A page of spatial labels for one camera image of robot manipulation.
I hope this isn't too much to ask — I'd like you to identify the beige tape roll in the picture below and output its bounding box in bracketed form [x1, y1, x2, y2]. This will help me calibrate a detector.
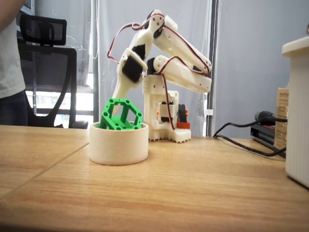
[88, 121, 150, 167]

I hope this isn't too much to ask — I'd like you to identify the person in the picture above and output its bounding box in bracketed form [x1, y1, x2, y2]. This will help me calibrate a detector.
[0, 0, 28, 126]

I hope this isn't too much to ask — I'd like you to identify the white ribbed container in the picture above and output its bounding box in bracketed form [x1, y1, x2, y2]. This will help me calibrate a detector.
[281, 36, 309, 189]

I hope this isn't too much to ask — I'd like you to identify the black mesh office chair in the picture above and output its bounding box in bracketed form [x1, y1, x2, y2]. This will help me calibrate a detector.
[14, 13, 89, 129]

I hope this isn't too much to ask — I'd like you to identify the black power cable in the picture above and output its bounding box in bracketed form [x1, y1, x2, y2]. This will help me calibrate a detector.
[213, 120, 288, 158]

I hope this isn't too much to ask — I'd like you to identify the black power supply unit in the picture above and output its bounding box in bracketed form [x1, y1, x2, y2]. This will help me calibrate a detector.
[250, 122, 288, 159]

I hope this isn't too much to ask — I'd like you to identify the green hexagonal printed cage component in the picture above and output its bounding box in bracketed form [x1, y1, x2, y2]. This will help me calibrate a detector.
[99, 97, 144, 131]

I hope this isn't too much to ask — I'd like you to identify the dark grey window post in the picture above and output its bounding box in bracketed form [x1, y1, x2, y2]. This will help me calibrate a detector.
[207, 0, 221, 137]

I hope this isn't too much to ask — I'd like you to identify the black power plug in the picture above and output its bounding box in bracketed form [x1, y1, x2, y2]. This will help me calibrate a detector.
[255, 110, 288, 126]

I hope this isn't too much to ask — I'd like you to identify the red white black gripper wire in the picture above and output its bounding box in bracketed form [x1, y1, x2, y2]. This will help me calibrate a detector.
[107, 15, 165, 65]

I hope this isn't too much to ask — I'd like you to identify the brown cardboard box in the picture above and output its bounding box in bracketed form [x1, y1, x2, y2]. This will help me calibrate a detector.
[274, 87, 290, 149]

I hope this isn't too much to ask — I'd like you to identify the red white black arm wire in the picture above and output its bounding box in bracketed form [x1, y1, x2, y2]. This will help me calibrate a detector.
[158, 25, 211, 131]

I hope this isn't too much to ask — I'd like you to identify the orange and black table clamp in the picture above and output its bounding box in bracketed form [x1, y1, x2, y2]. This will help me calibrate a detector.
[177, 103, 192, 130]

